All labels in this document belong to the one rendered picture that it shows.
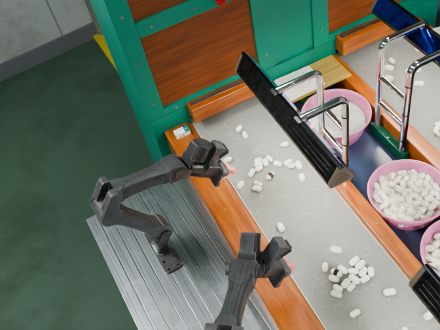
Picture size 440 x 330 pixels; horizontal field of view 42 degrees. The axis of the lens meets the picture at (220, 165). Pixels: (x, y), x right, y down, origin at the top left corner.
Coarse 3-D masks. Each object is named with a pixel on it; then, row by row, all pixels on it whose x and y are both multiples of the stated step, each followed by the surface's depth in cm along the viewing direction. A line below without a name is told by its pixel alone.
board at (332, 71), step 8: (328, 56) 238; (312, 64) 236; (320, 64) 235; (328, 64) 234; (336, 64) 234; (328, 72) 231; (336, 72) 231; (344, 72) 230; (328, 80) 228; (336, 80) 228; (304, 96) 225
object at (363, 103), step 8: (312, 96) 225; (328, 96) 227; (336, 96) 227; (344, 96) 226; (352, 96) 224; (360, 96) 221; (304, 104) 223; (312, 104) 226; (360, 104) 222; (368, 104) 217; (368, 112) 217; (368, 120) 212; (352, 136) 211
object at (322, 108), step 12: (312, 72) 182; (288, 84) 180; (324, 108) 171; (348, 108) 175; (300, 120) 170; (324, 120) 200; (336, 120) 187; (348, 120) 179; (324, 132) 201; (348, 132) 183; (336, 144) 197; (348, 144) 188; (348, 156) 193
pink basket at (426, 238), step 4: (432, 224) 179; (436, 224) 179; (428, 228) 178; (432, 228) 179; (436, 228) 180; (424, 232) 178; (428, 232) 179; (432, 232) 180; (436, 232) 181; (424, 236) 177; (428, 236) 179; (432, 236) 181; (424, 240) 177; (428, 240) 180; (420, 244) 175; (424, 244) 178; (420, 248) 174; (424, 248) 178; (420, 252) 174; (424, 252) 177; (424, 256) 176; (424, 260) 173; (424, 264) 171
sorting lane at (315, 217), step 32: (224, 128) 226; (256, 128) 223; (256, 192) 203; (288, 192) 200; (320, 192) 198; (288, 224) 192; (320, 224) 190; (352, 224) 188; (288, 256) 184; (320, 256) 182; (352, 256) 180; (384, 256) 178; (320, 288) 175; (384, 288) 171; (320, 320) 168; (352, 320) 167; (384, 320) 165; (416, 320) 163
